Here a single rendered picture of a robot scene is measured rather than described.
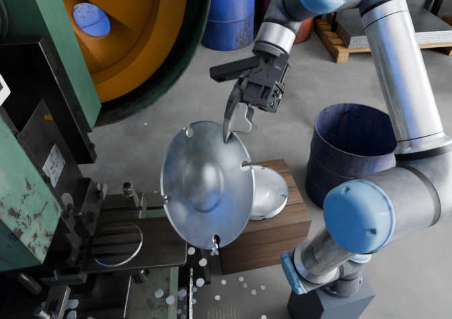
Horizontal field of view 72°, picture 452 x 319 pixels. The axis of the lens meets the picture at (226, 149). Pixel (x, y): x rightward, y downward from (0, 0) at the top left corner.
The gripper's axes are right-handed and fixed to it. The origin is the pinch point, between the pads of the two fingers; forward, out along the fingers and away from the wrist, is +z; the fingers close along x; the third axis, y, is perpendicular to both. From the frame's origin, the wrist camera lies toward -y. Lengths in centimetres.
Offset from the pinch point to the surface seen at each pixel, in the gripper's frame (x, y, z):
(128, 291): 2.7, -10.6, 44.5
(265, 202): 71, -5, 22
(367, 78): 236, -6, -88
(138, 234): 4.2, -15.0, 31.5
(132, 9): -5.1, -33.5, -19.8
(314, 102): 194, -31, -46
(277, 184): 80, -5, 14
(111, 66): 0.9, -40.1, -5.7
